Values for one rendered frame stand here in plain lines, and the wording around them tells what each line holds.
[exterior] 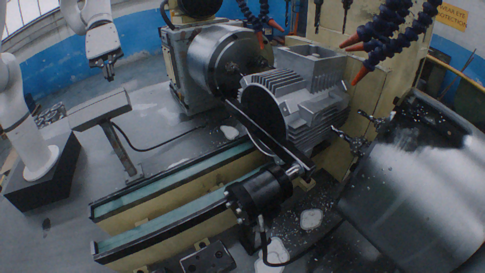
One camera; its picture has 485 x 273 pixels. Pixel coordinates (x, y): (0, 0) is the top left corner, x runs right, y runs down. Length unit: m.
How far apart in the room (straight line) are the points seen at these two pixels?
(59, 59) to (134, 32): 2.40
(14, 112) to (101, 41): 0.37
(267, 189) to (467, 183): 0.24
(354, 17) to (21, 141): 1.06
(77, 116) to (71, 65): 5.85
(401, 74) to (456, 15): 4.97
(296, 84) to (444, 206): 0.29
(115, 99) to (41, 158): 0.42
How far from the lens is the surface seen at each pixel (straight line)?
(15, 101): 0.77
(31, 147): 0.79
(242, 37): 0.55
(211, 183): 0.48
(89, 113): 0.52
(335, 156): 0.56
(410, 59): 0.53
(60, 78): 6.61
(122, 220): 0.49
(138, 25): 5.79
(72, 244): 0.67
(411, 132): 0.24
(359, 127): 0.48
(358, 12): 0.58
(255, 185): 0.24
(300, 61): 0.38
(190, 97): 0.78
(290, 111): 0.31
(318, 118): 0.34
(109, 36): 0.60
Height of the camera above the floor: 1.24
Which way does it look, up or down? 40 degrees down
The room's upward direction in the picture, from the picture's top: 2 degrees counter-clockwise
